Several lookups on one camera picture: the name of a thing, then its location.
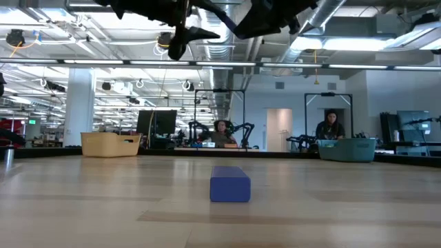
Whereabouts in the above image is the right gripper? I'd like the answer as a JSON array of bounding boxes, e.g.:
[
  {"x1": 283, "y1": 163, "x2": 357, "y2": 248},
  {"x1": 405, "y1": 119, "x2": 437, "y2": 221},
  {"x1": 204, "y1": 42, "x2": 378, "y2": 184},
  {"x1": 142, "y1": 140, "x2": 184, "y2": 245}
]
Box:
[{"x1": 233, "y1": 0, "x2": 319, "y2": 40}]

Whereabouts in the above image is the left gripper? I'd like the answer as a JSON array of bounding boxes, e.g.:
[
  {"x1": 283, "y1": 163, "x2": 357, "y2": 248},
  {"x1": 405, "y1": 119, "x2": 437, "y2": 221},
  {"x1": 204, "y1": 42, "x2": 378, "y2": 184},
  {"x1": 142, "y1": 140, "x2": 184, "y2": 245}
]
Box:
[{"x1": 93, "y1": 0, "x2": 222, "y2": 61}]

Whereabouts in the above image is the blue rectangular block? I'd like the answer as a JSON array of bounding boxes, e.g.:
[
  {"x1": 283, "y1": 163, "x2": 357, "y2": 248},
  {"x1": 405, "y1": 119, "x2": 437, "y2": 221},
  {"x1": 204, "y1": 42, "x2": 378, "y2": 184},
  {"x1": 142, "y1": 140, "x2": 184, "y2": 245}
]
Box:
[{"x1": 209, "y1": 165, "x2": 252, "y2": 203}]

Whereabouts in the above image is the LED light bar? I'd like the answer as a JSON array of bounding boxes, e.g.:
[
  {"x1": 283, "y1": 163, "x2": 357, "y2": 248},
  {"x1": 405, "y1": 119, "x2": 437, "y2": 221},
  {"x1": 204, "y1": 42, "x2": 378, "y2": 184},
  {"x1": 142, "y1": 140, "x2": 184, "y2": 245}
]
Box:
[{"x1": 0, "y1": 57, "x2": 441, "y2": 71}]

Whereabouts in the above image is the yellow hanging pendant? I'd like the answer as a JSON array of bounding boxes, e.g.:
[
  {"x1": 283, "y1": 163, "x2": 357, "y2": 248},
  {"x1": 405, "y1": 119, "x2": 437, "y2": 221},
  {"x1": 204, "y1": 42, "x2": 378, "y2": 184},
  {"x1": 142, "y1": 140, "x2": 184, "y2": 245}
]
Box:
[{"x1": 311, "y1": 49, "x2": 320, "y2": 85}]

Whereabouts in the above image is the black monitor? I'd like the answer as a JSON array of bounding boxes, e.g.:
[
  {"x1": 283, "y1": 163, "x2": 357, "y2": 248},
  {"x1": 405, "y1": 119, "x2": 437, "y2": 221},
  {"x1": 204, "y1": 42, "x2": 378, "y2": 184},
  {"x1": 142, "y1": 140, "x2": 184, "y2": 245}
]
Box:
[{"x1": 136, "y1": 109, "x2": 178, "y2": 137}]

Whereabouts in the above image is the person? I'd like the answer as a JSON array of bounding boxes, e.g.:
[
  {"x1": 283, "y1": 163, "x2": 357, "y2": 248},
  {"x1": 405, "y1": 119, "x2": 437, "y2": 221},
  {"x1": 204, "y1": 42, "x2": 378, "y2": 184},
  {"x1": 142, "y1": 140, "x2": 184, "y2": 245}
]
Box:
[
  {"x1": 314, "y1": 108, "x2": 347, "y2": 141},
  {"x1": 209, "y1": 119, "x2": 239, "y2": 149}
]

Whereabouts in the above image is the white column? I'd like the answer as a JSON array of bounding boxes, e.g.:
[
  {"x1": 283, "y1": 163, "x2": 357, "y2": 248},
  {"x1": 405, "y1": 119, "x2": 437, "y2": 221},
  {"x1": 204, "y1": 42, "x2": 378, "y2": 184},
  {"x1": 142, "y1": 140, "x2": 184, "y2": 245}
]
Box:
[{"x1": 63, "y1": 67, "x2": 96, "y2": 148}]

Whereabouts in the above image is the yellow plastic basket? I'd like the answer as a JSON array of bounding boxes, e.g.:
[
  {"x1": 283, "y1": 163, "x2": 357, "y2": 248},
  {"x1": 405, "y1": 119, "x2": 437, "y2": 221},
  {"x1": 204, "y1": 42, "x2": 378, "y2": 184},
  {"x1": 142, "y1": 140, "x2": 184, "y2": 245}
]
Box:
[{"x1": 80, "y1": 132, "x2": 143, "y2": 158}]

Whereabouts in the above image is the teal plastic basket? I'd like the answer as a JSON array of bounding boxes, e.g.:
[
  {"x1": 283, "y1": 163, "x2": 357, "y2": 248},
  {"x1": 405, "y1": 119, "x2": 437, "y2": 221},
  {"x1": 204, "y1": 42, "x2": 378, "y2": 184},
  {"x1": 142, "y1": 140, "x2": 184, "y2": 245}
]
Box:
[{"x1": 316, "y1": 137, "x2": 378, "y2": 163}]

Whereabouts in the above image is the black panel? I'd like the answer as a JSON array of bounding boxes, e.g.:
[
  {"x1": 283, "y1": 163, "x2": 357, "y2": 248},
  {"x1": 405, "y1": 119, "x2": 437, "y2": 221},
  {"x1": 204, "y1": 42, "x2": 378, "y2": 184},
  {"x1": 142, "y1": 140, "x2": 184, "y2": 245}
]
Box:
[{"x1": 379, "y1": 112, "x2": 398, "y2": 143}]

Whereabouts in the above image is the grey desk monitor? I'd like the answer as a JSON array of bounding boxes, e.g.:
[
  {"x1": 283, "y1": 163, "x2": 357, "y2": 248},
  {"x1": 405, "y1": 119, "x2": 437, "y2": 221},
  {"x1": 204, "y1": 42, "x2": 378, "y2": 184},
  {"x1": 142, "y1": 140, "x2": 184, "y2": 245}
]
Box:
[{"x1": 396, "y1": 110, "x2": 432, "y2": 132}]

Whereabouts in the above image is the red shelf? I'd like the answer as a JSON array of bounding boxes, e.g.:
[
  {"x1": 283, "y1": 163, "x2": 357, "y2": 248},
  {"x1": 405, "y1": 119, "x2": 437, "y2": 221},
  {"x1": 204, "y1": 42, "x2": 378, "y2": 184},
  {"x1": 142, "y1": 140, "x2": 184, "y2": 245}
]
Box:
[{"x1": 0, "y1": 118, "x2": 25, "y2": 147}]

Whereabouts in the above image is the black cord reel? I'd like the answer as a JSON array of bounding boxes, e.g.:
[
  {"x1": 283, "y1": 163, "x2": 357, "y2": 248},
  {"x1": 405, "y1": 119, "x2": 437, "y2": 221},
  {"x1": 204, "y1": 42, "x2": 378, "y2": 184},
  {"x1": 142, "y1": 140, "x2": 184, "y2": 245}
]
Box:
[
  {"x1": 157, "y1": 31, "x2": 176, "y2": 50},
  {"x1": 4, "y1": 28, "x2": 25, "y2": 48}
]

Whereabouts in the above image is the silver ventilation duct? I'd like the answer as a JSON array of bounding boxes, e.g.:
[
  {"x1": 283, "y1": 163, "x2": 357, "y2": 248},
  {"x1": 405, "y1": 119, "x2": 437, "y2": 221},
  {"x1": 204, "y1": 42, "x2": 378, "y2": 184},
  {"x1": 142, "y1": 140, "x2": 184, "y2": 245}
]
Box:
[
  {"x1": 198, "y1": 6, "x2": 237, "y2": 121},
  {"x1": 275, "y1": 0, "x2": 348, "y2": 65}
]

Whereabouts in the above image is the black rig frame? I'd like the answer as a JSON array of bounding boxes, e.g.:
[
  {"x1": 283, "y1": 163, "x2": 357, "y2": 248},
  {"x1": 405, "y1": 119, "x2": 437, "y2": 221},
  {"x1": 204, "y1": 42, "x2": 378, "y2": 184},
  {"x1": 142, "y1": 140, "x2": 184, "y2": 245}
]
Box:
[
  {"x1": 303, "y1": 92, "x2": 354, "y2": 139},
  {"x1": 193, "y1": 88, "x2": 247, "y2": 149}
]

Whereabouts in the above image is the black aluminium table frame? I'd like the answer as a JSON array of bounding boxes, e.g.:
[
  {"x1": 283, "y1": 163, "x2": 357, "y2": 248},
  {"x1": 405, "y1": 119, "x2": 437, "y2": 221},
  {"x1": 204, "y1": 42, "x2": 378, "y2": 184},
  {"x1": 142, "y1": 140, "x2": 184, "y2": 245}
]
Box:
[{"x1": 0, "y1": 145, "x2": 441, "y2": 169}]

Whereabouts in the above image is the silver metal post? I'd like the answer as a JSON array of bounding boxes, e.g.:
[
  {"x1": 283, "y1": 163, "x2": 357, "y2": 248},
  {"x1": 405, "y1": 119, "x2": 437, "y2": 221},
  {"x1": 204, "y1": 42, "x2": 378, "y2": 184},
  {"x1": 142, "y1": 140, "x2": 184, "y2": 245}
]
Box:
[{"x1": 3, "y1": 144, "x2": 16, "y2": 170}]

